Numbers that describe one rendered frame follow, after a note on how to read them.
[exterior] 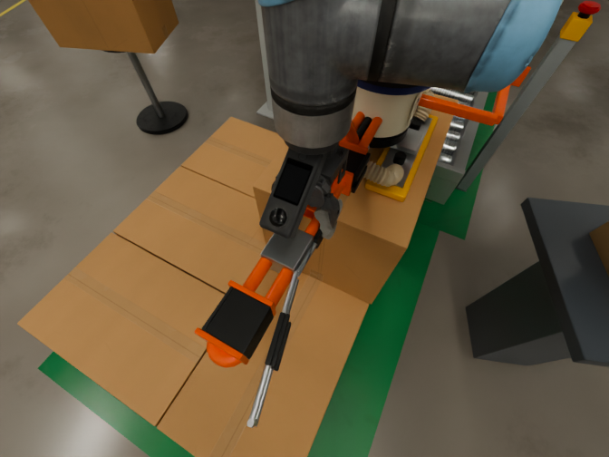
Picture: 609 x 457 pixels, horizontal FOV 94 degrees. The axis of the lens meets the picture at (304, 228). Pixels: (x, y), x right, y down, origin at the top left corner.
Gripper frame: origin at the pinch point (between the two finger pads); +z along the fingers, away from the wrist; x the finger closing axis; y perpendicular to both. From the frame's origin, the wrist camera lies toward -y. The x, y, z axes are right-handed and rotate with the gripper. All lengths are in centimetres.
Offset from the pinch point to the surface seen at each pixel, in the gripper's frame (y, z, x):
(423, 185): 32.5, 13.0, -16.7
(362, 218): 15.8, 12.9, -7.0
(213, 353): -23.7, -1.8, 1.0
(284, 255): -7.1, -2.2, -0.2
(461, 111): 44.7, -0.6, -17.4
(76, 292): -31, 52, 73
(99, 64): 131, 106, 295
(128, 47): 85, 42, 162
